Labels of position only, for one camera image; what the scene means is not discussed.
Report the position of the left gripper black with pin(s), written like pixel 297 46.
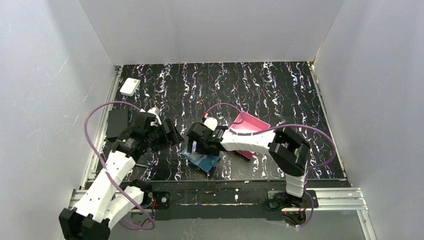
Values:
pixel 173 131

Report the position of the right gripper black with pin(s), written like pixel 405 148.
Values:
pixel 194 137

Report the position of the blue card holder wallet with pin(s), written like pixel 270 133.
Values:
pixel 204 162

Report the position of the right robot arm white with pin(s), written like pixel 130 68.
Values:
pixel 285 146

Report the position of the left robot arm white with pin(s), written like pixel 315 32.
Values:
pixel 105 203

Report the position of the black box far left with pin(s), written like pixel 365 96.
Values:
pixel 117 121

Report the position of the pink plastic box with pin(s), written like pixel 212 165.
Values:
pixel 250 127

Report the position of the white small device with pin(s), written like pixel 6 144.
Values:
pixel 129 87

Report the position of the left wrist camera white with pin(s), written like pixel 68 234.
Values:
pixel 150 117

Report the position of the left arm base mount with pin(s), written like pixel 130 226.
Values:
pixel 152 202

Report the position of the aluminium frame rail left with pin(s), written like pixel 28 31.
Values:
pixel 99 136

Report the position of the aluminium frame rail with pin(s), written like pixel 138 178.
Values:
pixel 99 136
pixel 247 203

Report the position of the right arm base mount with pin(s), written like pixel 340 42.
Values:
pixel 296 211

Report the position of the aluminium frame rail front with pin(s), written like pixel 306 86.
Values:
pixel 247 203

